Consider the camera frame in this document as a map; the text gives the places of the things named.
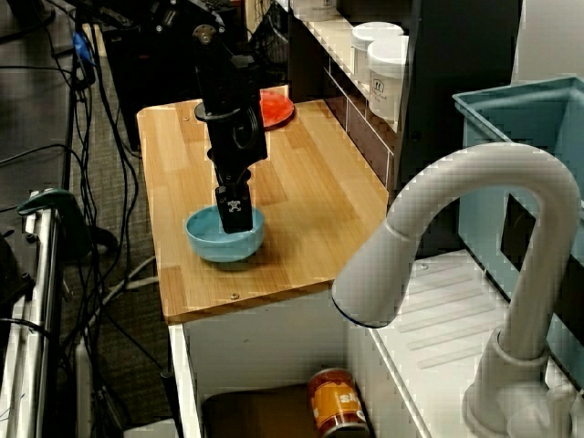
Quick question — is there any white container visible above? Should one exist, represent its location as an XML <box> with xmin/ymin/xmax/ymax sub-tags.
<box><xmin>290</xmin><ymin>0</ymin><xmax>339</xmax><ymax>23</ymax></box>

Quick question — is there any plain white jar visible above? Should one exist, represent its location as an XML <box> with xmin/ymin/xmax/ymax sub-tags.
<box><xmin>349</xmin><ymin>21</ymin><xmax>406</xmax><ymax>88</ymax></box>

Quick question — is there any red plate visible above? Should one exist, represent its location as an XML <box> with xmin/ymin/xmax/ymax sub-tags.
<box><xmin>258</xmin><ymin>89</ymin><xmax>296</xmax><ymax>132</ymax></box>

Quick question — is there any orange food can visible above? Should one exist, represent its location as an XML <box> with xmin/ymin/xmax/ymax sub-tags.
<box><xmin>308</xmin><ymin>367</ymin><xmax>370</xmax><ymax>438</ymax></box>

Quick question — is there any black mount block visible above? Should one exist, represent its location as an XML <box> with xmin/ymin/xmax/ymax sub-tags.
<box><xmin>0</xmin><ymin>232</ymin><xmax>37</xmax><ymax>320</ymax></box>

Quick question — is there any black wire mesh rack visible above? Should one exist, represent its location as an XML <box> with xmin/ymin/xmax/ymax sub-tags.
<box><xmin>247</xmin><ymin>0</ymin><xmax>293</xmax><ymax>88</ymax></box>

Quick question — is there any white sink unit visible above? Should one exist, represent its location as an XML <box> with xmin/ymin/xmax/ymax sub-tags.
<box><xmin>167</xmin><ymin>248</ymin><xmax>584</xmax><ymax>438</ymax></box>

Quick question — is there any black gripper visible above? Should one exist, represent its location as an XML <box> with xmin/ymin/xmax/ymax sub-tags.
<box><xmin>194</xmin><ymin>100</ymin><xmax>269</xmax><ymax>234</ymax></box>

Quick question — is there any dark grey cabinet panel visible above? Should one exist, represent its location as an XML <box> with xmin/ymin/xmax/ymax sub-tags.
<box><xmin>395</xmin><ymin>0</ymin><xmax>524</xmax><ymax>256</ymax></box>

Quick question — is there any green clamp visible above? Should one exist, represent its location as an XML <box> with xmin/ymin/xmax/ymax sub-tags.
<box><xmin>16</xmin><ymin>187</ymin><xmax>95</xmax><ymax>262</ymax></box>

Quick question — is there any cream shelf ledge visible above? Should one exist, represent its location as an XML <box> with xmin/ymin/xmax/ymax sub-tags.
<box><xmin>291</xmin><ymin>13</ymin><xmax>405</xmax><ymax>136</ymax></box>

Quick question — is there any light blue bowl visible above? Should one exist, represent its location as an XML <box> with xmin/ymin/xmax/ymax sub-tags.
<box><xmin>184</xmin><ymin>203</ymin><xmax>266</xmax><ymax>265</ymax></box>

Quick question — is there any black computer case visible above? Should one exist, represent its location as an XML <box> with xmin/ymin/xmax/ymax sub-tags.
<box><xmin>100</xmin><ymin>22</ymin><xmax>206</xmax><ymax>154</ymax></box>

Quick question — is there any teal plastic box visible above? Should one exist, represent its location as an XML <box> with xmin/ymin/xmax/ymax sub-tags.
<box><xmin>452</xmin><ymin>76</ymin><xmax>584</xmax><ymax>392</ymax></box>

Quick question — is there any silver aluminium frame rail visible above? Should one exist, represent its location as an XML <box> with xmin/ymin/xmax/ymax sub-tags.
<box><xmin>0</xmin><ymin>207</ymin><xmax>65</xmax><ymax>438</ymax></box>

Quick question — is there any white cable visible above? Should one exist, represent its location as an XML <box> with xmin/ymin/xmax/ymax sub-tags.
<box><xmin>89</xmin><ymin>255</ymin><xmax>159</xmax><ymax>329</ymax></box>

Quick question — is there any grey toy faucet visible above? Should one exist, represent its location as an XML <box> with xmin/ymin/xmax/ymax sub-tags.
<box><xmin>330</xmin><ymin>141</ymin><xmax>583</xmax><ymax>438</ymax></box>

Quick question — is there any blue cable connector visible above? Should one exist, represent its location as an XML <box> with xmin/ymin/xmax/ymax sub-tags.
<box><xmin>72</xmin><ymin>30</ymin><xmax>96</xmax><ymax>69</ymax></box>

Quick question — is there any black cable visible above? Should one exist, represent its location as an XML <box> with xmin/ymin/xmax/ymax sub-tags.
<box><xmin>0</xmin><ymin>143</ymin><xmax>99</xmax><ymax>229</ymax></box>
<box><xmin>79</xmin><ymin>22</ymin><xmax>141</xmax><ymax>256</ymax></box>

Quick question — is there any white jar with print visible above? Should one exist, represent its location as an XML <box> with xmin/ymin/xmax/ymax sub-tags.
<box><xmin>367</xmin><ymin>35</ymin><xmax>411</xmax><ymax>123</ymax></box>

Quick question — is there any black metal cabinet frame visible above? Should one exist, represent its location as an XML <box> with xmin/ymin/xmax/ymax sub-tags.
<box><xmin>159</xmin><ymin>371</ymin><xmax>186</xmax><ymax>438</ymax></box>

